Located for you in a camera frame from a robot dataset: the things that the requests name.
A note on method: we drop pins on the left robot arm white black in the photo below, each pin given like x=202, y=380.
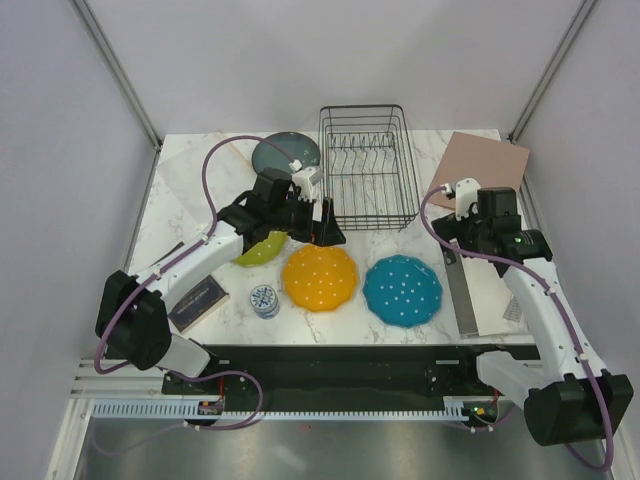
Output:
x=133, y=314

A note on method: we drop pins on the white slotted cable duct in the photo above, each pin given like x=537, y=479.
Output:
x=199, y=410

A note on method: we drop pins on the blue polka dot plate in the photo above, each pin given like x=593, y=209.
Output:
x=402, y=291

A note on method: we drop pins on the black wire dish rack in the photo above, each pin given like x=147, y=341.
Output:
x=368, y=166

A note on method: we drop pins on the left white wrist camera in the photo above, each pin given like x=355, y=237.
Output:
x=309, y=181

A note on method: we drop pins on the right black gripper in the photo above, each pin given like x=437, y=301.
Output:
x=449, y=228

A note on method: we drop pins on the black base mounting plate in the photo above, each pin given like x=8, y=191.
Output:
x=345, y=377

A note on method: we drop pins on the green polka dot plate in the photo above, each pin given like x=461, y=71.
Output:
x=264, y=251

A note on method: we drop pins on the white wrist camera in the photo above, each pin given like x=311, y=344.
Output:
x=463, y=195
x=309, y=181

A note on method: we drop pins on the dark hardcover book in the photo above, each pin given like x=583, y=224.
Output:
x=199, y=302

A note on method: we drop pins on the blue white ceramic cup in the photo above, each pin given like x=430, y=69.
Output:
x=264, y=301

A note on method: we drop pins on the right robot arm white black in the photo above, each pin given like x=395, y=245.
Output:
x=575, y=397

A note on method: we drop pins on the grey metal bar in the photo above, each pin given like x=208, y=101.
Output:
x=461, y=298

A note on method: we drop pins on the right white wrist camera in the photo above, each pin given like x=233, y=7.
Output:
x=463, y=195

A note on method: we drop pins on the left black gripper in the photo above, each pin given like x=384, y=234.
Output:
x=330, y=233

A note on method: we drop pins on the orange polka dot plate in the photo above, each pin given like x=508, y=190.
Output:
x=320, y=279

